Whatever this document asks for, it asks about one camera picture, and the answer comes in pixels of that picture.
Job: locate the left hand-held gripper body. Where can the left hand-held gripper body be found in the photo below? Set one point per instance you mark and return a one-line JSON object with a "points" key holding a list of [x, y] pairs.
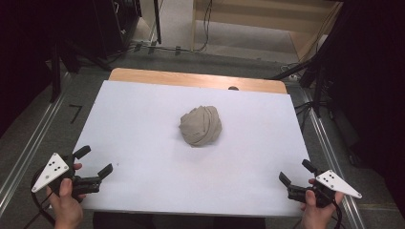
{"points": [[51, 173]]}

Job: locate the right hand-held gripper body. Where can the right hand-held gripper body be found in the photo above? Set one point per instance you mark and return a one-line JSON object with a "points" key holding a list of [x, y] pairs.
{"points": [[337, 184]]}

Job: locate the beige pants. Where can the beige pants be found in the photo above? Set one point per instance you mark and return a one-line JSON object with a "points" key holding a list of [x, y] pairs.
{"points": [[200, 125]]}

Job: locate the person's right hand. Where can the person's right hand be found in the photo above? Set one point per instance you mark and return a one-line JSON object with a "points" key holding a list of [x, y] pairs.
{"points": [[316, 218]]}

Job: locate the person's left hand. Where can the person's left hand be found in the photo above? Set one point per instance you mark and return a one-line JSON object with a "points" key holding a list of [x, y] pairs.
{"points": [[67, 210]]}

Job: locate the white table board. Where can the white table board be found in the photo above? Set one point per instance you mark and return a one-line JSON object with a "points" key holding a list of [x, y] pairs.
{"points": [[143, 127]]}

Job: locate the black metal stand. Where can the black metal stand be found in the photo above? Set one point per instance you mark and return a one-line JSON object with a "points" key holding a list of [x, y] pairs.
{"points": [[318, 86], [55, 73]]}

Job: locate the small dark round knob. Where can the small dark round knob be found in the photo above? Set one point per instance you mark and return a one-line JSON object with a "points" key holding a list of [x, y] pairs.
{"points": [[233, 88]]}

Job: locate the black curtain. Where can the black curtain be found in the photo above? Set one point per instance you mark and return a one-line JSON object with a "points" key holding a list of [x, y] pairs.
{"points": [[22, 47], [372, 79]]}

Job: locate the wooden table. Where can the wooden table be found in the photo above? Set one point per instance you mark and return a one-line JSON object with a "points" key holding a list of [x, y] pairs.
{"points": [[178, 78]]}

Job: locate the black equipment cabinet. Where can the black equipment cabinet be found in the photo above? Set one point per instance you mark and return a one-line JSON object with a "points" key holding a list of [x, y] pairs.
{"points": [[111, 25]]}

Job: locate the black upright pole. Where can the black upright pole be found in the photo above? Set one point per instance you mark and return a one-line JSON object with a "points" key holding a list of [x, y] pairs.
{"points": [[157, 22]]}

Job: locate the light wooden shelf unit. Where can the light wooden shelf unit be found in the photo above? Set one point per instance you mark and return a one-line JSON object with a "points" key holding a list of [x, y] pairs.
{"points": [[254, 16]]}

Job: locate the metal floor rail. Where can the metal floor rail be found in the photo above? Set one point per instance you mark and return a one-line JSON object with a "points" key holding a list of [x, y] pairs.
{"points": [[31, 149], [331, 159]]}

